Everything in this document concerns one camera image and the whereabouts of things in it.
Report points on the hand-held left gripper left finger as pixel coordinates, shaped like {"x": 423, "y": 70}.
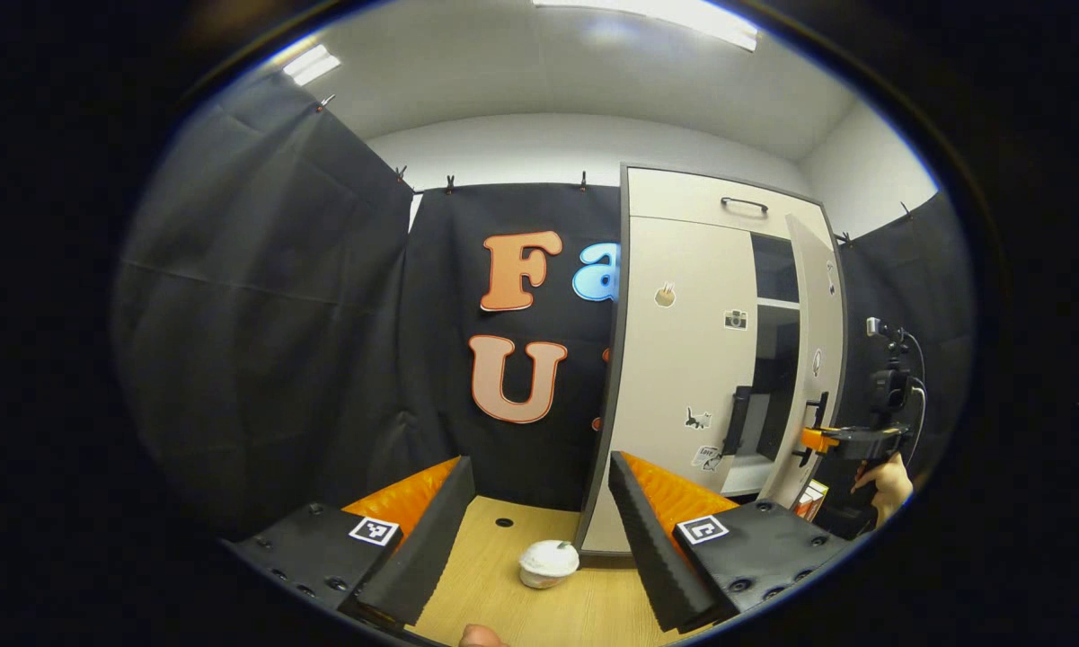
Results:
{"x": 431, "y": 548}

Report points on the yellow book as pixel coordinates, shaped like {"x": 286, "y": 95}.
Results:
{"x": 811, "y": 499}

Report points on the long ceiling light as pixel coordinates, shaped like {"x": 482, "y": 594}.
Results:
{"x": 656, "y": 18}

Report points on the grey double-door shoe cabinet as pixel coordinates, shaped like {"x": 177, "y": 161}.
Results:
{"x": 775, "y": 265}

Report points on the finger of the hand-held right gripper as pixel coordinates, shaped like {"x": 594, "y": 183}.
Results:
{"x": 818, "y": 439}

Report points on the short ceiling light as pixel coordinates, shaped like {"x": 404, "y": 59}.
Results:
{"x": 312, "y": 65}

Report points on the white cabinet shelf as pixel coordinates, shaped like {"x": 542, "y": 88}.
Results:
{"x": 746, "y": 474}
{"x": 777, "y": 304}

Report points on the white cabinet door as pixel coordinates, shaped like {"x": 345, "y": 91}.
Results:
{"x": 813, "y": 296}
{"x": 683, "y": 359}

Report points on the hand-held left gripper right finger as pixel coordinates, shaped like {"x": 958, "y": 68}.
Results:
{"x": 651, "y": 557}

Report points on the small white bowl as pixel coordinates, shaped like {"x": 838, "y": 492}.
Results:
{"x": 548, "y": 562}

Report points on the black backdrop cloth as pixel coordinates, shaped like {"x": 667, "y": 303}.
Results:
{"x": 260, "y": 314}

